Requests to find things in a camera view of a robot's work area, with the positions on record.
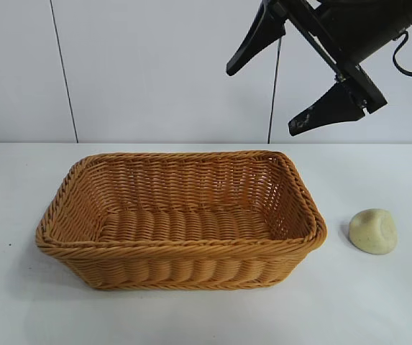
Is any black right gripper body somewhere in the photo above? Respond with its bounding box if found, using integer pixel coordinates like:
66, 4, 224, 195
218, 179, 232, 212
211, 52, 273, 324
280, 0, 412, 115

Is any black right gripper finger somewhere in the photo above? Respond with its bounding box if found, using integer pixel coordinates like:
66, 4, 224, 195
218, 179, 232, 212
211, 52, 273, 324
287, 81, 367, 137
225, 0, 287, 77

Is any brown woven wicker basket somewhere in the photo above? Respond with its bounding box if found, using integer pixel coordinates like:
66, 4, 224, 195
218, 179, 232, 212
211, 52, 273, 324
35, 150, 329, 291

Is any pale yellow egg yolk pastry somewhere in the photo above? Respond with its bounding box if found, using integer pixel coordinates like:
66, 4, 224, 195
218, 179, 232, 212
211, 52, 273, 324
348, 208, 399, 256

